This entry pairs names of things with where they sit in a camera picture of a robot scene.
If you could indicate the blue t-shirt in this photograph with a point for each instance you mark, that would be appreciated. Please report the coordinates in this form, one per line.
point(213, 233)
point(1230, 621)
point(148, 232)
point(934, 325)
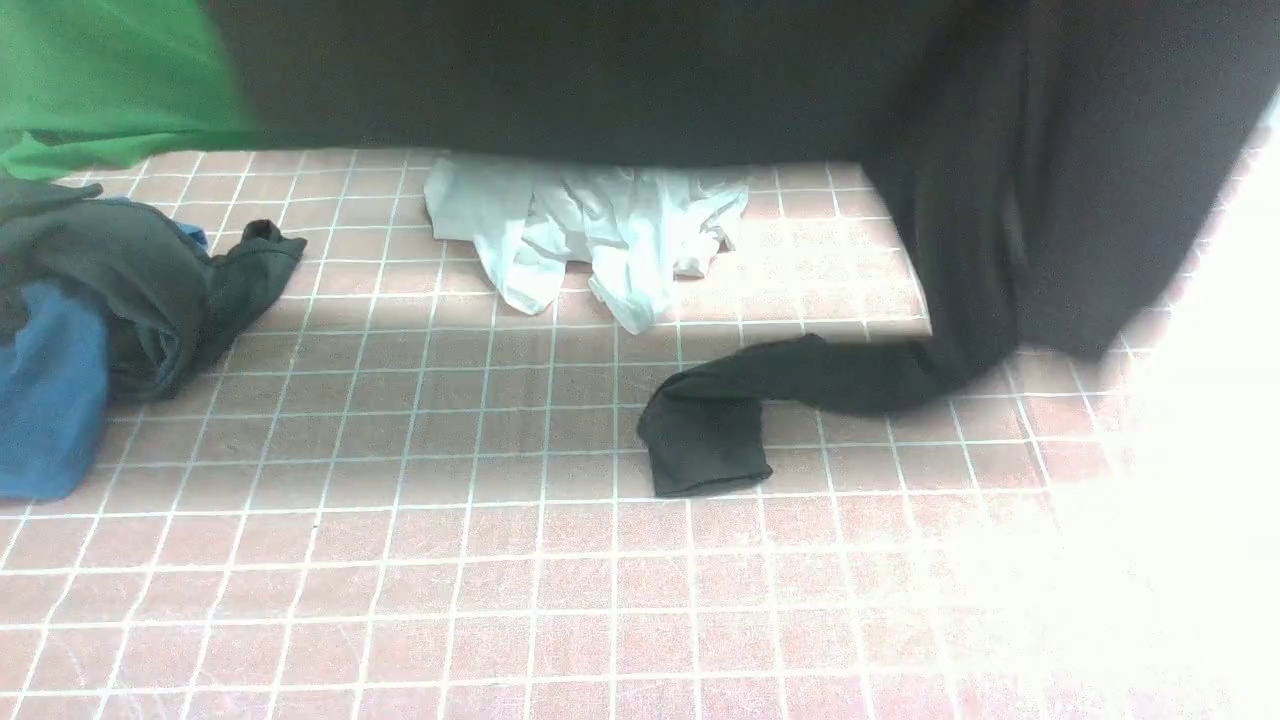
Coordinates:
point(64, 345)

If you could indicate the dark teal shirt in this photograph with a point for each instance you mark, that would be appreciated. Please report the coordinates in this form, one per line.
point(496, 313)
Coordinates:
point(173, 309)

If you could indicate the green backdrop cloth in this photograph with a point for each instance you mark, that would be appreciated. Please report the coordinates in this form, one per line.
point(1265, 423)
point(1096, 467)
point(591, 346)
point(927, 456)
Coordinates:
point(111, 83)

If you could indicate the dark gray long-sleeve top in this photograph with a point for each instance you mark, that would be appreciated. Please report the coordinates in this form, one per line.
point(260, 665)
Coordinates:
point(1047, 164)

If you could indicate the white shirt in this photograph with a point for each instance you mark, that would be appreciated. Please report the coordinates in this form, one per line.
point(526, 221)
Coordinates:
point(638, 230)

